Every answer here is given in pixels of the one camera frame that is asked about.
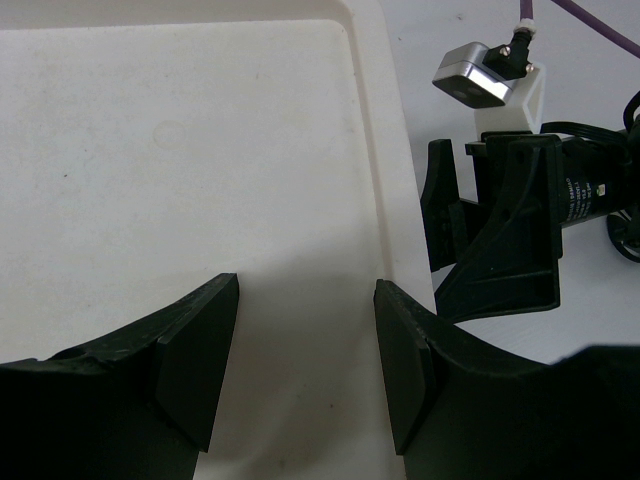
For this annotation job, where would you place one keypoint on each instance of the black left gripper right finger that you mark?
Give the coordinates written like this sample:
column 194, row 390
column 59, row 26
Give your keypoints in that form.
column 461, row 408

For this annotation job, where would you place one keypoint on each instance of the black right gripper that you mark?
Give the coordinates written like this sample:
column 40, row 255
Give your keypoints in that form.
column 506, row 251

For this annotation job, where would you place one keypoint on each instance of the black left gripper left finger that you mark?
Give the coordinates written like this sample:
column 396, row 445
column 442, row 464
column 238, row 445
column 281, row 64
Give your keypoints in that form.
column 137, row 403

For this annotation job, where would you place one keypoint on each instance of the white drawer cabinet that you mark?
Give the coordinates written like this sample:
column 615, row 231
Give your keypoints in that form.
column 148, row 146

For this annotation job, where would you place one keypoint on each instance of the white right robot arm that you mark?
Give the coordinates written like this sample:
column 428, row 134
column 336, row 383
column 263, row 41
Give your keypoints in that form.
column 600, row 177

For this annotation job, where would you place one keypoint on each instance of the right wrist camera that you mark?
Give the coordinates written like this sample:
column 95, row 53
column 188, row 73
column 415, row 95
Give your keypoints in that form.
column 499, row 105

